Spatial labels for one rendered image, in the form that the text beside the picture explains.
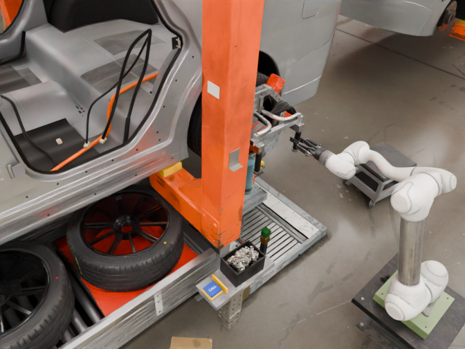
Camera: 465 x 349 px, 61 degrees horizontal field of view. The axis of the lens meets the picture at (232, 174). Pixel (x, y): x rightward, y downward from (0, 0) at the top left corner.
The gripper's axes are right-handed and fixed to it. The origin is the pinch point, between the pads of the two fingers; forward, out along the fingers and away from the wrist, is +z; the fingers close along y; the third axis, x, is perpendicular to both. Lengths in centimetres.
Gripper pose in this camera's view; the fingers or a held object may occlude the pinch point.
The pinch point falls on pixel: (296, 139)
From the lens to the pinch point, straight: 250.2
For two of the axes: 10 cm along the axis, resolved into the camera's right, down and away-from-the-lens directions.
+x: 0.5, -7.5, -6.6
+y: 7.4, -4.1, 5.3
